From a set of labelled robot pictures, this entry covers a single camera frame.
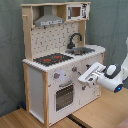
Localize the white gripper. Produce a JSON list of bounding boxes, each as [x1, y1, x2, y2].
[[78, 62, 105, 88]]

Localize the white oven door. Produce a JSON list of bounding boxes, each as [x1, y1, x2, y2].
[[48, 73, 82, 127]]

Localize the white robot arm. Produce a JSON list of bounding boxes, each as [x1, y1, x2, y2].
[[78, 38, 128, 93]]

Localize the wooden toy kitchen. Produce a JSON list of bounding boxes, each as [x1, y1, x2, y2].
[[22, 2, 105, 128]]

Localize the white cabinet door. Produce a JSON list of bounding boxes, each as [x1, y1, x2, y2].
[[80, 54, 102, 105]]

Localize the right stove knob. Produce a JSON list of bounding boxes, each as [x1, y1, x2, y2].
[[71, 66, 78, 73]]

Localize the stove knob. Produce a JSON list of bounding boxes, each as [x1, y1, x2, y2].
[[54, 73, 60, 79], [71, 66, 78, 73]]

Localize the grey toy sink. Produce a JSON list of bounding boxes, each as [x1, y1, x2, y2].
[[65, 47, 95, 55]]

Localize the left stove knob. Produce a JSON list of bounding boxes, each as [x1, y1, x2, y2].
[[54, 73, 60, 79]]

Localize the black toy faucet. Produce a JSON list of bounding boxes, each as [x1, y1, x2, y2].
[[67, 32, 83, 50]]

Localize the black stovetop red burners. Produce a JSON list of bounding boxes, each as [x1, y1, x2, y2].
[[34, 53, 71, 66]]

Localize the toy microwave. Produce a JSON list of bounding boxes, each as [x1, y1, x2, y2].
[[66, 3, 90, 21]]

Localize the grey range hood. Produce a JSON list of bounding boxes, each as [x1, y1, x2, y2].
[[35, 5, 64, 27]]

